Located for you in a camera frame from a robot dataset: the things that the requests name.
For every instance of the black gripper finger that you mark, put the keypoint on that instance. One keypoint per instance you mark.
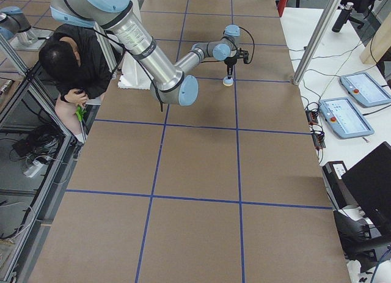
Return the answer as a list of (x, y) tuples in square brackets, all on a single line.
[(229, 72)]

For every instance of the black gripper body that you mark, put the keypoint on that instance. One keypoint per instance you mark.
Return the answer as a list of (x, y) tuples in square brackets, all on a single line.
[(230, 62)]

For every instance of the blue call bell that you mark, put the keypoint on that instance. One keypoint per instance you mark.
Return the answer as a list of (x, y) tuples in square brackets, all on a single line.
[(228, 81)]

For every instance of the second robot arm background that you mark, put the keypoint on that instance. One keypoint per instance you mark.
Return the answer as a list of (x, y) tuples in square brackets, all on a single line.
[(16, 29)]

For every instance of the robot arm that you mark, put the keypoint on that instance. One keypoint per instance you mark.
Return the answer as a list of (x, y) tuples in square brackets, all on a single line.
[(171, 83)]

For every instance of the red cylinder bottle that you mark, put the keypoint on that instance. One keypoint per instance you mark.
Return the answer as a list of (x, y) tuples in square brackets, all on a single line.
[(281, 7)]

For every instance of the near teach pendant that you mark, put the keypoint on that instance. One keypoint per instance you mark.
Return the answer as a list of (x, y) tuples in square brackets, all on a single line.
[(344, 118)]

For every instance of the teach pendant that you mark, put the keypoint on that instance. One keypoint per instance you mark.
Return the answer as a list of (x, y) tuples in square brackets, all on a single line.
[(365, 90), (344, 118)]

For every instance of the black water bottle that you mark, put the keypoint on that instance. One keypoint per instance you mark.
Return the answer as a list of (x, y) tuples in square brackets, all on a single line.
[(343, 16)]

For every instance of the far teach pendant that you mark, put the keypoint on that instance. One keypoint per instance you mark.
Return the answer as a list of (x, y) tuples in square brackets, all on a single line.
[(365, 90)]

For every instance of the seated person in black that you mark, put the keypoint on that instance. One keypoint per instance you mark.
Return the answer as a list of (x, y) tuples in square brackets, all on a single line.
[(73, 58)]

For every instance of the black power box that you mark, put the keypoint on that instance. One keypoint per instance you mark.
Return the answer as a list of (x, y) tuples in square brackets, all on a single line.
[(332, 173)]

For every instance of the black laptop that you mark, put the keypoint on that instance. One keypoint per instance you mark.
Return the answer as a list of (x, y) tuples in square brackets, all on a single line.
[(368, 181)]

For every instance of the white power strip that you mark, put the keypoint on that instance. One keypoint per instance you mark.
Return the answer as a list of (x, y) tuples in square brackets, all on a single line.
[(33, 169)]

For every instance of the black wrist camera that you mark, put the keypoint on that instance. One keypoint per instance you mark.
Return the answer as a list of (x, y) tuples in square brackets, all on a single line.
[(244, 55)]

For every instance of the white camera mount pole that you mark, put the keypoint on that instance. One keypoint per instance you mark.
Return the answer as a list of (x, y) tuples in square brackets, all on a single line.
[(133, 76)]

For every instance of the aluminium frame post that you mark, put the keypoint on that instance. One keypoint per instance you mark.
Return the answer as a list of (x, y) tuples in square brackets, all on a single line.
[(315, 39)]

